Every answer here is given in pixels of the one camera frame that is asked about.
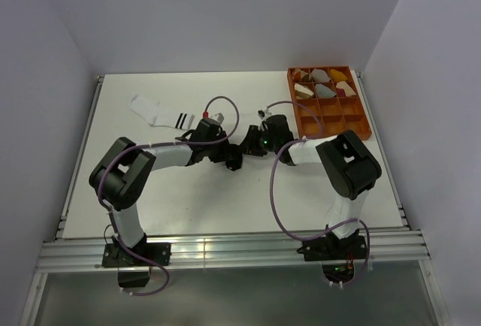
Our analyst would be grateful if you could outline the orange compartment tray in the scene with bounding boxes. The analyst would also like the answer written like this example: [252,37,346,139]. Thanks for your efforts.
[287,65,372,140]

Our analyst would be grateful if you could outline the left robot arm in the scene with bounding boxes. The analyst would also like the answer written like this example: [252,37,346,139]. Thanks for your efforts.
[89,118,243,267]

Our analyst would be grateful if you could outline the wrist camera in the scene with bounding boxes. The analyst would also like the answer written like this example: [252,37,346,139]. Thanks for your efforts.
[257,107,272,121]
[202,111,224,125]

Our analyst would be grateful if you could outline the pink maroon rolled sock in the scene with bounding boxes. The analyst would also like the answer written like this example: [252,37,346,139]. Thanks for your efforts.
[335,81,357,98]

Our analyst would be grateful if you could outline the brown orange rolled sock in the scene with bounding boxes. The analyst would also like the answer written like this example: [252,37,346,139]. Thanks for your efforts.
[292,68,313,83]

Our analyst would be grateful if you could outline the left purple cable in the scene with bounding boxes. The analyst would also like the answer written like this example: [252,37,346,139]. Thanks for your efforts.
[96,95,241,297]

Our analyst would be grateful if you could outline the grey teal rolled sock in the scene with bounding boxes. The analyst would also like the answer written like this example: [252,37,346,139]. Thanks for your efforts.
[315,83,337,98]

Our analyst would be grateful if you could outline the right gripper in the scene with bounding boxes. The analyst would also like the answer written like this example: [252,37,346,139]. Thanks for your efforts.
[235,125,279,157]

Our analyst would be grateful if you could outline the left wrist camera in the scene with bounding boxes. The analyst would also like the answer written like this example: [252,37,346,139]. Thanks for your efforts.
[202,111,224,125]

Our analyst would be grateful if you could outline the white brown rolled sock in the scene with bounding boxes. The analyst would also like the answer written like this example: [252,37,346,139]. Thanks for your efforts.
[294,83,315,99]

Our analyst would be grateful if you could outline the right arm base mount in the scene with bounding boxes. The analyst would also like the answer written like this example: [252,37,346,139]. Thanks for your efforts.
[296,233,368,261]

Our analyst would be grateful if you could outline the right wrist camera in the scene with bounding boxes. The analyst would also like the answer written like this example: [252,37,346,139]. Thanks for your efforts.
[257,107,272,121]

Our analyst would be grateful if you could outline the grey white rolled sock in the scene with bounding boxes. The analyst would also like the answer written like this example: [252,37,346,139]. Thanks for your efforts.
[310,68,331,83]

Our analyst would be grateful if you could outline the yellow rolled sock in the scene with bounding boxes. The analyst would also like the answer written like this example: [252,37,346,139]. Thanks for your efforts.
[330,68,349,83]

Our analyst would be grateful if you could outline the aluminium front rail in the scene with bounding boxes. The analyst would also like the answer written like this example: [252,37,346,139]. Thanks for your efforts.
[35,229,430,273]

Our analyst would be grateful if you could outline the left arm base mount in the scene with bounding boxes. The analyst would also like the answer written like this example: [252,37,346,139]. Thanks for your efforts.
[101,243,171,268]

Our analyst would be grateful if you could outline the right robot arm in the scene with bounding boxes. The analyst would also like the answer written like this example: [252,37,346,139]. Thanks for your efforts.
[240,115,382,261]

